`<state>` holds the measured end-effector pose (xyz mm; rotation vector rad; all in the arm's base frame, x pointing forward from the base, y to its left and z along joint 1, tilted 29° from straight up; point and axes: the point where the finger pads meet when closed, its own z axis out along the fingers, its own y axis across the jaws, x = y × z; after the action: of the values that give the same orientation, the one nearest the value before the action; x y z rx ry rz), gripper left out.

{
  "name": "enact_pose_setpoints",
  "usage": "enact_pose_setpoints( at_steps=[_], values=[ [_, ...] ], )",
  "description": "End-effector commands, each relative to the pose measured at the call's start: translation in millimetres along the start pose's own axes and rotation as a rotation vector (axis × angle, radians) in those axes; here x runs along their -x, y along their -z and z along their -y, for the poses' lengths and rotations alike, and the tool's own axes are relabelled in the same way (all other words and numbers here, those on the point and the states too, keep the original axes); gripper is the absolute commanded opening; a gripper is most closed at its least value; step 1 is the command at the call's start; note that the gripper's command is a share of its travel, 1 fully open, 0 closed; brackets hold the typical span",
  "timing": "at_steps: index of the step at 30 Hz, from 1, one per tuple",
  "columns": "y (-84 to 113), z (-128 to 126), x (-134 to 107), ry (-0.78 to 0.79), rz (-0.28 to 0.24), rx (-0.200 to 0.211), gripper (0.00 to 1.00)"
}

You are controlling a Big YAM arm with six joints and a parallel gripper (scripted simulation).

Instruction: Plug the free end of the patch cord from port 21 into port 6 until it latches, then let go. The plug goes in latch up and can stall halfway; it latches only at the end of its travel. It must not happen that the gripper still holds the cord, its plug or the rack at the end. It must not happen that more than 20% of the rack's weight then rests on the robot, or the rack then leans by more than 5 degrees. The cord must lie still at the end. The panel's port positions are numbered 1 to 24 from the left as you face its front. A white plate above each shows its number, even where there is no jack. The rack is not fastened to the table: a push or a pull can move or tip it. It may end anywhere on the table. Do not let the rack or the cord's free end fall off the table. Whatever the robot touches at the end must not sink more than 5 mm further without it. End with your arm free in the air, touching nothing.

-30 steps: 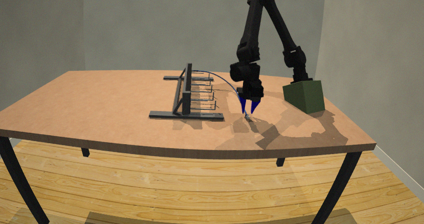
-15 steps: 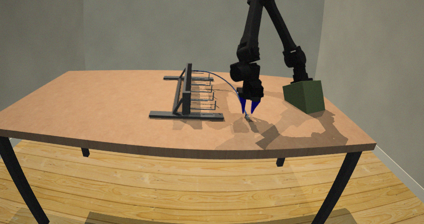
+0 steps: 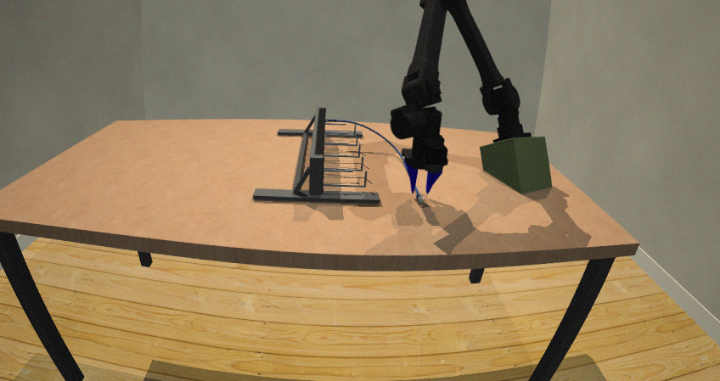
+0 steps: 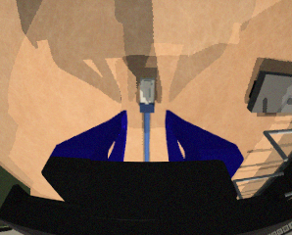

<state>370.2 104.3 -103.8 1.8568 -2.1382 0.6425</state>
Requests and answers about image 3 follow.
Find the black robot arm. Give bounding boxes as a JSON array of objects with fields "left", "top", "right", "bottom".
[{"left": 391, "top": 0, "right": 532, "bottom": 173}]

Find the grey patch panel rack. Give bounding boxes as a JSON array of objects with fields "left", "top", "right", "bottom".
[{"left": 253, "top": 107, "right": 380, "bottom": 204}]

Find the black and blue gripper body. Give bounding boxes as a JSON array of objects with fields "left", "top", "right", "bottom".
[{"left": 402, "top": 134, "right": 440, "bottom": 170}]

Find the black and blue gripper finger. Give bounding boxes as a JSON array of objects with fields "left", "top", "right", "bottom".
[
  {"left": 406, "top": 163, "right": 418, "bottom": 193},
  {"left": 426, "top": 171, "right": 442, "bottom": 194}
]

